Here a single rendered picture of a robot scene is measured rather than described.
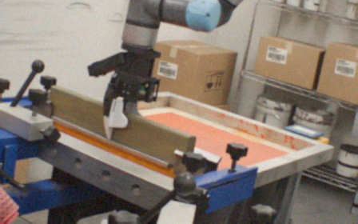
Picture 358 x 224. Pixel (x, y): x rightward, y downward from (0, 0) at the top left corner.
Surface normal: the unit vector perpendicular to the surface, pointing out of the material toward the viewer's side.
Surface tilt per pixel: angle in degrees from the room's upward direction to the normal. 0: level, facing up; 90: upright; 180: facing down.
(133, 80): 90
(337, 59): 89
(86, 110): 90
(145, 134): 90
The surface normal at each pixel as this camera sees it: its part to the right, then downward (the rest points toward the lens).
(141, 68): -0.57, 0.06
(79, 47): 0.80, 0.27
